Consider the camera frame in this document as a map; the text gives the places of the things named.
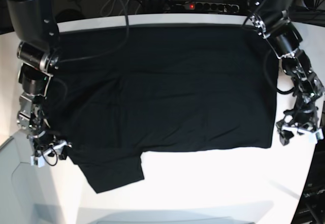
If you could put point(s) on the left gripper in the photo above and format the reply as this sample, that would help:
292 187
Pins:
300 121

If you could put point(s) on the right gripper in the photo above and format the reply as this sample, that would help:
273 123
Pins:
52 148

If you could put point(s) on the black power strip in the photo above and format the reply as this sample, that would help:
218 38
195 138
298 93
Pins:
203 7

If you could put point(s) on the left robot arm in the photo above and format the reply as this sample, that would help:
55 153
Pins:
272 22

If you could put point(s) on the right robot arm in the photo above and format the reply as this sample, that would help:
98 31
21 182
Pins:
34 23

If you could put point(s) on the black T-shirt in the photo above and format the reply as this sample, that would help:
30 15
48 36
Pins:
169 89

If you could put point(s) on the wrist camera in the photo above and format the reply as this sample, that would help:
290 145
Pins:
316 136
37 161

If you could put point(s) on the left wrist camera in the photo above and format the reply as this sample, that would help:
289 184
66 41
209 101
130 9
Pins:
316 136

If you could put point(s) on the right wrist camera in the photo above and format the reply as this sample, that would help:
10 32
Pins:
37 161

